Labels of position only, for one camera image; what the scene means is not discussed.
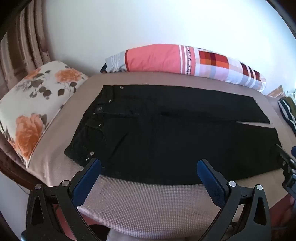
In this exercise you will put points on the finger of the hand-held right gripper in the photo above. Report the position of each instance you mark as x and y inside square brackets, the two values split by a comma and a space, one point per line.
[290, 180]
[285, 153]

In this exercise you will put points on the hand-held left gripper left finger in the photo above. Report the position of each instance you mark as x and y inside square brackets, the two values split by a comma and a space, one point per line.
[86, 185]

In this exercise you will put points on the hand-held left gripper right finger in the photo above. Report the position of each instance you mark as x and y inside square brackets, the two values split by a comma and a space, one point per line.
[209, 183]

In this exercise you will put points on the black pants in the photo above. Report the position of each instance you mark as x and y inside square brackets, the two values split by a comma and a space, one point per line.
[161, 143]

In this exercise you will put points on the dark striped cloth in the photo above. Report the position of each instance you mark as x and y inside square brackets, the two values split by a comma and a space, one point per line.
[288, 111]

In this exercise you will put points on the orange patterned cloth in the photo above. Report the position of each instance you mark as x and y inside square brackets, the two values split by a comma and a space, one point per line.
[276, 91]

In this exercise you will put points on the beige bed cover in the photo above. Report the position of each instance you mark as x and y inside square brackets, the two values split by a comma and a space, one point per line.
[150, 208]

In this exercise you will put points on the floral print pillow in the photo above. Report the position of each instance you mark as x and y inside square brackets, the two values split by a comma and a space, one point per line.
[34, 104]

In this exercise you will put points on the pink patchwork pillow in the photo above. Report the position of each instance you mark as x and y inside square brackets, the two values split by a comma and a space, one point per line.
[152, 58]

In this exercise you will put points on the brown striped curtain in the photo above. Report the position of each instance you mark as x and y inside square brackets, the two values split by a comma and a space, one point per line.
[25, 46]

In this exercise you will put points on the dark wooden bed frame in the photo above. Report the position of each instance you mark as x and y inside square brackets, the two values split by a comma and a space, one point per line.
[13, 166]

